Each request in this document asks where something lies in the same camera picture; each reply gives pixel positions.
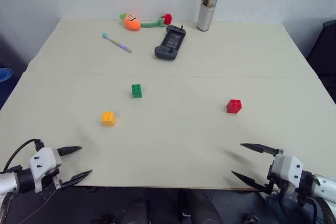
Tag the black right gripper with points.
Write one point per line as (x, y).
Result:
(275, 175)

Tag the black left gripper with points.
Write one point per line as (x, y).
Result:
(50, 182)

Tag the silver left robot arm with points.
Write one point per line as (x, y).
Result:
(10, 183)

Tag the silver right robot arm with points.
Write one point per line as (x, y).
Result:
(324, 188)

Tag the yellow toy brick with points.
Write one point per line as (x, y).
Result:
(108, 119)

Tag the red toy brick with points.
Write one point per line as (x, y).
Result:
(234, 106)

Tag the green toy brick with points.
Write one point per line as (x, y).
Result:
(137, 91)

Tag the blue round bowl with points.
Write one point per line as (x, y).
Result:
(5, 75)

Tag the black chair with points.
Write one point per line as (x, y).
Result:
(324, 58)

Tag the purple teal toothbrush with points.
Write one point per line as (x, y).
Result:
(118, 43)

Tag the grey handheld game controller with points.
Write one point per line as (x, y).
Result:
(170, 43)

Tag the orange carrot plush toy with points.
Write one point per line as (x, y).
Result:
(131, 22)

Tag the silver toothbrush travel case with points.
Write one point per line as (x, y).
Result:
(206, 16)

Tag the red rose plush green stem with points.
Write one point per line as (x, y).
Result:
(166, 19)

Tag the brown toothpaste tube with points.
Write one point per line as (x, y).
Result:
(205, 0)

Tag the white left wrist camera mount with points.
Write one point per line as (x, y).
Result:
(44, 159)

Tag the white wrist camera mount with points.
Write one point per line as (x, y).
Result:
(290, 169)
(44, 159)

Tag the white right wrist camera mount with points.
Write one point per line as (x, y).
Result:
(290, 169)

